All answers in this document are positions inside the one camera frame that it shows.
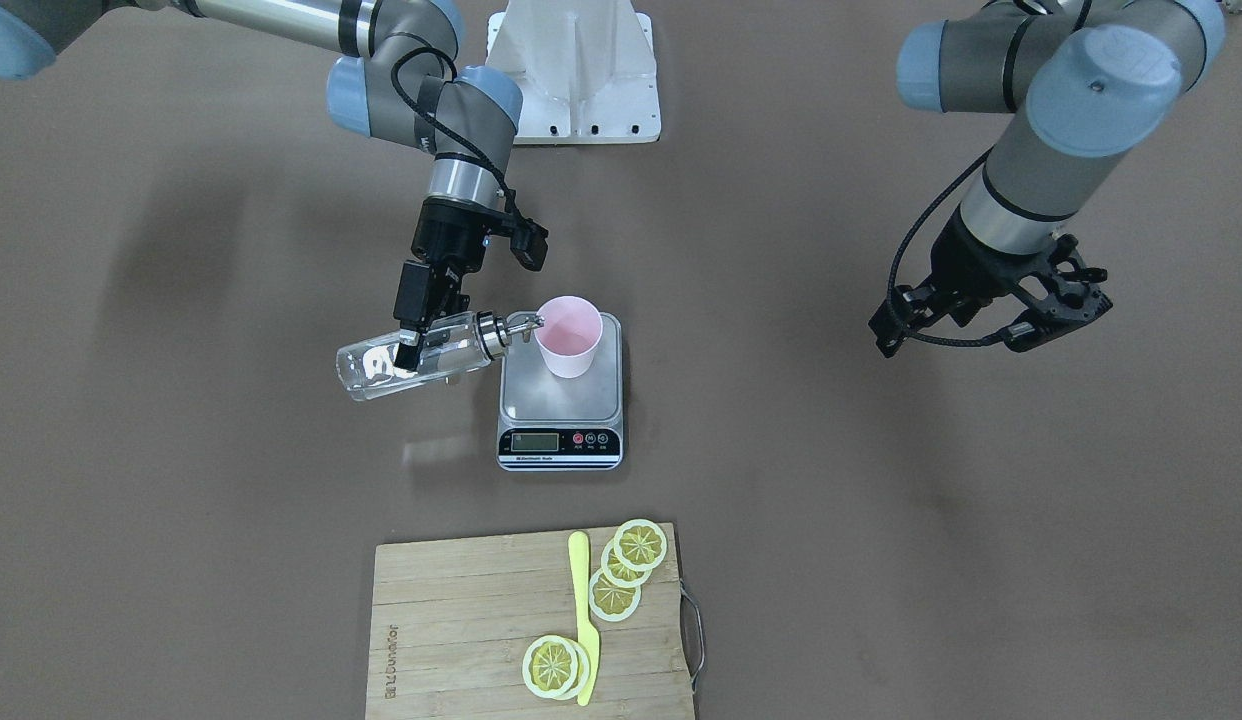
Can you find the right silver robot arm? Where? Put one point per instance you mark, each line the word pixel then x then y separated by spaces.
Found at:
pixel 397 79

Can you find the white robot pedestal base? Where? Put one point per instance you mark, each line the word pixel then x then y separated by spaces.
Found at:
pixel 587 71

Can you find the clear glass sauce bottle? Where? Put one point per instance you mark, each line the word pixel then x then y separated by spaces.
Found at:
pixel 455 345

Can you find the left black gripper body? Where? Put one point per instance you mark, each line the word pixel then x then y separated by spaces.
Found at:
pixel 964 262

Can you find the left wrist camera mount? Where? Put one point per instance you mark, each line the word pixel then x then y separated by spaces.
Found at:
pixel 1060 292

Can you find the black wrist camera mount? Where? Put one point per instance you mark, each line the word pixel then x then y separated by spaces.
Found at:
pixel 529 244

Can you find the wooden cutting board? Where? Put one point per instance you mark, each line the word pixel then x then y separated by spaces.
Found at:
pixel 451 620

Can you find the yellow plastic knife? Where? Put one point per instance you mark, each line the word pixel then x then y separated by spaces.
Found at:
pixel 580 558

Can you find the silver kitchen scale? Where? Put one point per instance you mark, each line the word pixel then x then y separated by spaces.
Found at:
pixel 549 423

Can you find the pink plastic cup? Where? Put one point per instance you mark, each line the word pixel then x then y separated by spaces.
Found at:
pixel 569 333

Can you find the lemon slice toy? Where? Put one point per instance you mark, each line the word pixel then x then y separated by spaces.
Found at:
pixel 610 602
pixel 556 668
pixel 617 573
pixel 640 545

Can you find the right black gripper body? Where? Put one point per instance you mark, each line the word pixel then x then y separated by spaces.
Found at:
pixel 447 236

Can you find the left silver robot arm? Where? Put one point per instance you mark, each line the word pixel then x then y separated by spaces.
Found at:
pixel 1082 87

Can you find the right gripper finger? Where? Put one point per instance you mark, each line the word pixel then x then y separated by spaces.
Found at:
pixel 408 349

